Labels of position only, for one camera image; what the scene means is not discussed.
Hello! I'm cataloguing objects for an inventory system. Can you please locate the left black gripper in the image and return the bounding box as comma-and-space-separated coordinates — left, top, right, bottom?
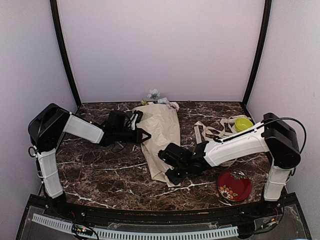
114, 127, 151, 144

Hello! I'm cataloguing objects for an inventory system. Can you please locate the beige wrapping paper sheet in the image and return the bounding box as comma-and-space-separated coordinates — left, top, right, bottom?
132, 104, 181, 188

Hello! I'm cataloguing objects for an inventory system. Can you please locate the white printed ribbon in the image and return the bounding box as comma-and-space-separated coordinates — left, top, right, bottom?
193, 115, 253, 168

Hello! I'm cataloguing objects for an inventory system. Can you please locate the blue fake flower stem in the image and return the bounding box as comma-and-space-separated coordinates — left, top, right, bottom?
146, 88, 170, 105

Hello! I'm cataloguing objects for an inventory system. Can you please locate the pink fake rose stem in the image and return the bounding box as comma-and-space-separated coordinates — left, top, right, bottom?
169, 102, 180, 111

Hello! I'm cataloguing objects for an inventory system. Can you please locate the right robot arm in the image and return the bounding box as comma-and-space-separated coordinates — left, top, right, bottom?
158, 112, 304, 217

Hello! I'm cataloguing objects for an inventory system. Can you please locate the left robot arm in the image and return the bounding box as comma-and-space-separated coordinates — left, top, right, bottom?
28, 103, 152, 199

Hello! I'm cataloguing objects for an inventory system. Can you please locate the red floral plate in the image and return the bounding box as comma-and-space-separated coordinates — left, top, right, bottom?
217, 170, 252, 202

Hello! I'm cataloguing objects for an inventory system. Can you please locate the yellow-green cup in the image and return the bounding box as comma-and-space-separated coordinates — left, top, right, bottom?
234, 117, 254, 133

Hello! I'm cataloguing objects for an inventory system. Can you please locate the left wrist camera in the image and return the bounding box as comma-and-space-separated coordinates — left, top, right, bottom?
129, 110, 143, 130

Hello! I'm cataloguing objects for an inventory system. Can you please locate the black front table rail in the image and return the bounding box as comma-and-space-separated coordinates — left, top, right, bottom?
29, 194, 298, 227

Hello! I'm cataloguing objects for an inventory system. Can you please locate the white slotted cable duct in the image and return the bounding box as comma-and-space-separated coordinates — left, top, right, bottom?
31, 213, 239, 240

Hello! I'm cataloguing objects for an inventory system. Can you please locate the left black frame post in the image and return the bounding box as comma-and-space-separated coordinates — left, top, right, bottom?
49, 0, 82, 108

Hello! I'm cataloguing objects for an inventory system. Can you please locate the black frame post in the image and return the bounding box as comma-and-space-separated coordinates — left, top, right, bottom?
49, 0, 82, 108
241, 0, 273, 109

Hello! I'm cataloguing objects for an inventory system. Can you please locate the right black frame post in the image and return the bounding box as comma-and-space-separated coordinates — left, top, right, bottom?
241, 0, 273, 109

